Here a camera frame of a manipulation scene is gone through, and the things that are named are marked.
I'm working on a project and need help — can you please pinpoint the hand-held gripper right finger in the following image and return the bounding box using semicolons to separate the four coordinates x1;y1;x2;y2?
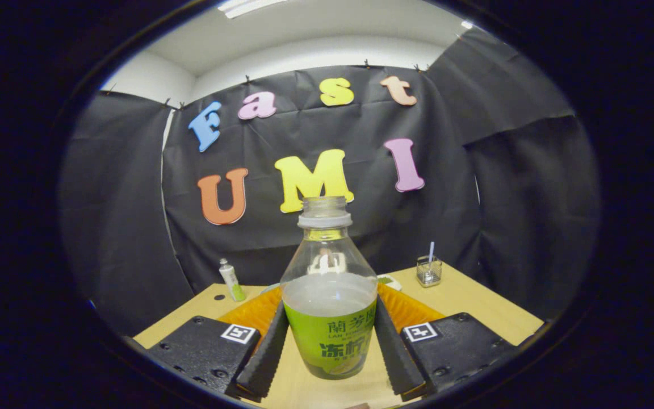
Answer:
374;284;518;401

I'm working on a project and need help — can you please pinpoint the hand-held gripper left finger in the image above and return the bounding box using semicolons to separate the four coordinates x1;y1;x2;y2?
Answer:
145;287;291;403

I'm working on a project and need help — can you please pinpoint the clear juice bottle green label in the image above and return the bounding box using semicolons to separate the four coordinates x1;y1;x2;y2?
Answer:
280;196;379;380

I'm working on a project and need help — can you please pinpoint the small white and green bottle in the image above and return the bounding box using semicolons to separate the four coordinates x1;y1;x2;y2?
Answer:
219;258;246;302

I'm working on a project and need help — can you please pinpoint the wooden table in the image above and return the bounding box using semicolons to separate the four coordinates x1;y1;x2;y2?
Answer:
133;261;544;409

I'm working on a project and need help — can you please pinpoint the ceiling light panel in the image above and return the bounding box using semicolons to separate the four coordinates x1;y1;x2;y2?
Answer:
217;0;288;19

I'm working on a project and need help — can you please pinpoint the wire mesh holder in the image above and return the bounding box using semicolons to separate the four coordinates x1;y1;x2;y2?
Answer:
416;256;442;287

